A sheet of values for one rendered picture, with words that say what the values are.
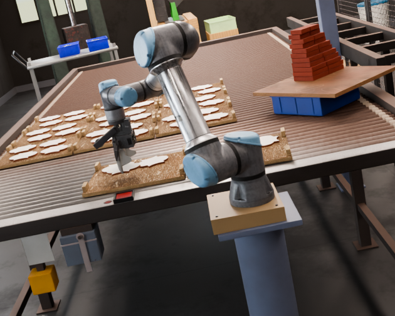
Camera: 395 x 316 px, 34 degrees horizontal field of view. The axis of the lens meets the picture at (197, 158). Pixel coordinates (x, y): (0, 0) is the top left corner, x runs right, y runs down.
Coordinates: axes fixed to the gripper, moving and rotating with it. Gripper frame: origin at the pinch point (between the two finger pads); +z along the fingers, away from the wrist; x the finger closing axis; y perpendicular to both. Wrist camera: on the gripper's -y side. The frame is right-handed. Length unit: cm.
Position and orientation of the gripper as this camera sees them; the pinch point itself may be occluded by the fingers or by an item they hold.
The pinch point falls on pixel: (123, 167)
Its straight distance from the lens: 257.9
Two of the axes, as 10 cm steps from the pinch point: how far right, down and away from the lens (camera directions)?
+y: 9.7, -1.7, -1.5
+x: 0.9, -3.0, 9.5
